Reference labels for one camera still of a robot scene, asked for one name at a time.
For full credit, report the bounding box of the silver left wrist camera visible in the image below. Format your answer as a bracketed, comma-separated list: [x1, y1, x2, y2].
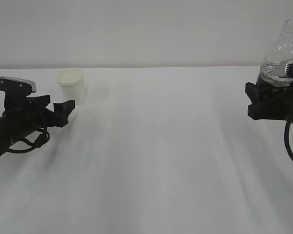
[0, 76, 37, 97]

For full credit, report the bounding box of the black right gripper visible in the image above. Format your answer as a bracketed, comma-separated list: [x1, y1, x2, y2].
[245, 82, 293, 120]

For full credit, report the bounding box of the white paper cup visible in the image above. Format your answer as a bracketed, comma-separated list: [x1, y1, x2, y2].
[57, 68, 86, 106]

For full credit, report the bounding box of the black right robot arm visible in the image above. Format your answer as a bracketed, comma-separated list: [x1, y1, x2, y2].
[245, 82, 293, 124]

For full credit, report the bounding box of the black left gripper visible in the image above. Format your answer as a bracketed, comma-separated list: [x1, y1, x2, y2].
[3, 94, 75, 128]

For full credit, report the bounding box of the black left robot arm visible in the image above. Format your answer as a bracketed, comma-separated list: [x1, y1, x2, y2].
[0, 94, 75, 157]

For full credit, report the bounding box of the clear green-label water bottle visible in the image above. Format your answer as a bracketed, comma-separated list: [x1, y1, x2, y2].
[256, 19, 293, 88]

